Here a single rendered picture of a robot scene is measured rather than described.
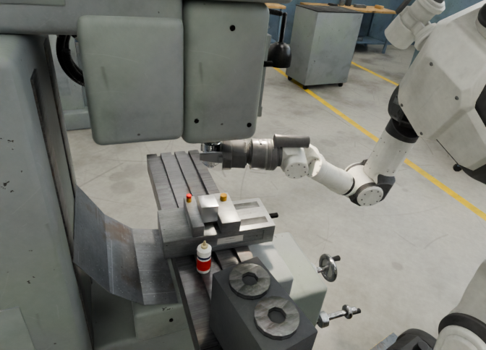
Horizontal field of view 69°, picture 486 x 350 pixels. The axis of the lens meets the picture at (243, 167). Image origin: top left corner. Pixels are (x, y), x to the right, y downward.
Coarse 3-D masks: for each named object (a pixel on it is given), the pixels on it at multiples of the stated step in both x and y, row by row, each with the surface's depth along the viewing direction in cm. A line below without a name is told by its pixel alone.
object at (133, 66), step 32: (96, 32) 62; (128, 32) 63; (160, 32) 65; (96, 64) 64; (128, 64) 66; (160, 64) 68; (96, 96) 67; (128, 96) 70; (160, 96) 72; (96, 128) 71; (128, 128) 73; (160, 128) 75
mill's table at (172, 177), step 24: (168, 168) 146; (192, 168) 148; (168, 192) 133; (192, 192) 134; (216, 192) 135; (192, 264) 106; (216, 264) 107; (192, 288) 97; (192, 312) 90; (192, 336) 91
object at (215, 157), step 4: (208, 152) 95; (212, 152) 95; (216, 152) 95; (220, 152) 95; (200, 156) 94; (204, 156) 94; (208, 156) 94; (212, 156) 95; (216, 156) 95; (220, 156) 94; (200, 160) 95; (204, 160) 95; (208, 160) 95; (212, 160) 95; (216, 160) 95; (220, 160) 94
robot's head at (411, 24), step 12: (420, 0) 72; (408, 12) 75; (420, 12) 73; (432, 12) 72; (396, 24) 77; (408, 24) 76; (420, 24) 74; (432, 24) 73; (396, 36) 78; (408, 36) 77; (420, 36) 73
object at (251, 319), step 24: (240, 264) 79; (216, 288) 78; (240, 288) 74; (264, 288) 74; (216, 312) 81; (240, 312) 70; (264, 312) 69; (288, 312) 70; (216, 336) 84; (240, 336) 72; (264, 336) 66; (288, 336) 66; (312, 336) 68
